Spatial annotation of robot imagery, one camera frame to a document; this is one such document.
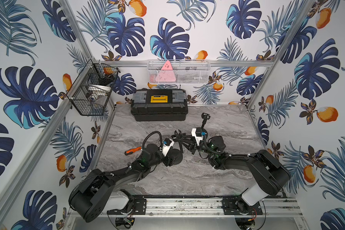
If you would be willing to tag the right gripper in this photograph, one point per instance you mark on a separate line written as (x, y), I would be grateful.
(197, 144)

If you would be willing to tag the black round stand base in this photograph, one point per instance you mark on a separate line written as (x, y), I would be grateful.
(176, 156)

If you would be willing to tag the black plastic toolbox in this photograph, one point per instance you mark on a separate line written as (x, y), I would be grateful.
(159, 105)

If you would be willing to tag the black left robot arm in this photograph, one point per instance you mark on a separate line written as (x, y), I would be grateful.
(91, 195)

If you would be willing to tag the white mesh wall basket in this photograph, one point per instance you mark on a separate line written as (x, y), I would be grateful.
(188, 71)

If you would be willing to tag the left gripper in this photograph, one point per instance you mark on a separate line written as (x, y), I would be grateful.
(177, 138)

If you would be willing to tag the black stand pole with clip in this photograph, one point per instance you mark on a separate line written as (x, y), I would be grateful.
(205, 118)

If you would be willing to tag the orange handled screwdriver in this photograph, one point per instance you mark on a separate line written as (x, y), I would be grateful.
(132, 151)

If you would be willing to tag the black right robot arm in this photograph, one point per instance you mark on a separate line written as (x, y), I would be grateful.
(269, 174)

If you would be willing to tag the black wire basket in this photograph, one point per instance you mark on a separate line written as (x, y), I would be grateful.
(92, 90)

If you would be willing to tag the aluminium front rail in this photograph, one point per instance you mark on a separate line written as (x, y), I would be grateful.
(171, 207)

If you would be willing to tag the pink triangular object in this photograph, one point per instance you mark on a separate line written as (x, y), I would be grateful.
(162, 72)

